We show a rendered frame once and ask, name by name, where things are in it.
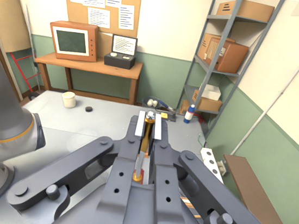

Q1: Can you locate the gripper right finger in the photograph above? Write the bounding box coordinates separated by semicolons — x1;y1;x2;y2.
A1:
152;113;261;224

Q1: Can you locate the white wall conduit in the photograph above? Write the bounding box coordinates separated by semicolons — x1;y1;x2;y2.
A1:
229;67;299;156

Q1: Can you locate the large brown cardboard box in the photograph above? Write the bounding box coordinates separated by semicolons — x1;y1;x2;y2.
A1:
213;38;251;74

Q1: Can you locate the white ceramic jar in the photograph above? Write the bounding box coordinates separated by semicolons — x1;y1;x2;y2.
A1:
61;91;77;109

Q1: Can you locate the wooden side table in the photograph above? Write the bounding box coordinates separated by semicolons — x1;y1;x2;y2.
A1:
34;52;144;105

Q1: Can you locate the small cardboard box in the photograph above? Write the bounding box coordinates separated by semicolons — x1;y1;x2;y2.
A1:
179;99;190;115

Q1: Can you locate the cork notice board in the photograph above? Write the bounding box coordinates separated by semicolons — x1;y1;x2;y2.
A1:
66;0;142;59

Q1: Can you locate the white bottle with blue cap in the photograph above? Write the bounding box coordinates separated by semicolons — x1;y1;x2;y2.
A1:
183;104;196;124

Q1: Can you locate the white box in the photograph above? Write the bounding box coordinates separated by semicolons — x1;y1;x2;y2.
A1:
201;84;222;101

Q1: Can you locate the red cable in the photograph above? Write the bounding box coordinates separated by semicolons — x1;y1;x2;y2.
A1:
193;111;207;124

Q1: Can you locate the orange box television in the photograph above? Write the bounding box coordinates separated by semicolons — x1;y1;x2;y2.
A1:
49;21;99;63

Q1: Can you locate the blue handled soldering iron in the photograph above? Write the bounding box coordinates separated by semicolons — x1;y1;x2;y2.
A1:
157;98;176;113

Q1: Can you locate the white power strip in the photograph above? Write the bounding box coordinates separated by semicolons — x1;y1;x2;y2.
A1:
200;147;225;185

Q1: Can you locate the black tester with white screen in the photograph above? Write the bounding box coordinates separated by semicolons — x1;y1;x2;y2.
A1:
103;34;139;70

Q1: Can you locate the grey stand with yellow sponge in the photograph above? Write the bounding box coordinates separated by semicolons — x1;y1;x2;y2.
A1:
160;111;177;122

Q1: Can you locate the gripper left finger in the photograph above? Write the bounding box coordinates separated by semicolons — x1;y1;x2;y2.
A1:
5;110;147;221

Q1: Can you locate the white wall socket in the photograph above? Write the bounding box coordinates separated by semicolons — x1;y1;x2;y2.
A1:
216;159;229;176

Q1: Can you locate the tan cardboard panel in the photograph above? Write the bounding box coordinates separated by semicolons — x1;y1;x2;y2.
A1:
0;0;33;53

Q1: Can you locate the red hand truck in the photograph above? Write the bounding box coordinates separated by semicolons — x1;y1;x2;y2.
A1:
9;52;42;102

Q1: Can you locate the grey metal shelf unit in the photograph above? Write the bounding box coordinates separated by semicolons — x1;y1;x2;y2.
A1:
176;0;286;140

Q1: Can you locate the brass and grey telescopic aerial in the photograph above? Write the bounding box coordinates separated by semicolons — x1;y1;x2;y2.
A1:
132;111;156;185

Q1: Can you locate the low cardboard box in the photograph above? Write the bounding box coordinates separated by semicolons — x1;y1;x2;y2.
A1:
191;89;223;113

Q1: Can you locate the green cable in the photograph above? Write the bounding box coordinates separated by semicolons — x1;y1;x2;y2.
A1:
197;133;208;148

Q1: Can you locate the flat cardboard box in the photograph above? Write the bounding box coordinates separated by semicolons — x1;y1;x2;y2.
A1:
215;0;275;23

